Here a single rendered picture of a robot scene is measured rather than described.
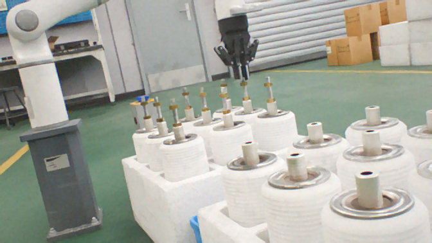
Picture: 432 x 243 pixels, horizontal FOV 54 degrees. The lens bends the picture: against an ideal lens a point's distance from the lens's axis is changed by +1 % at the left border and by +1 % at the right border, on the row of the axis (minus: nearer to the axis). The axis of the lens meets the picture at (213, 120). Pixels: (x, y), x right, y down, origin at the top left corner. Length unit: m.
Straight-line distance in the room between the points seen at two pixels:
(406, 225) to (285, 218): 0.15
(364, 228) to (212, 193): 0.50
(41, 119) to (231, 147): 0.55
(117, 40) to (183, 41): 0.93
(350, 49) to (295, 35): 2.01
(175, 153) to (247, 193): 0.30
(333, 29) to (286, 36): 0.80
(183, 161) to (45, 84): 0.50
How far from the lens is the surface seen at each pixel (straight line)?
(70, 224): 1.26
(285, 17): 6.63
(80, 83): 6.19
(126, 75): 6.17
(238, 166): 0.61
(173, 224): 0.85
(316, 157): 0.64
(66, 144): 1.20
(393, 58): 4.07
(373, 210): 0.42
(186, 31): 6.26
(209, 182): 0.86
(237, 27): 1.05
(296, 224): 0.50
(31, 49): 1.26
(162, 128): 1.00
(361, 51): 4.85
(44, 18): 1.22
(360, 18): 4.86
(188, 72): 6.24
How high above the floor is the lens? 0.42
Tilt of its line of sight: 9 degrees down
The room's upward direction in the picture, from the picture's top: 11 degrees counter-clockwise
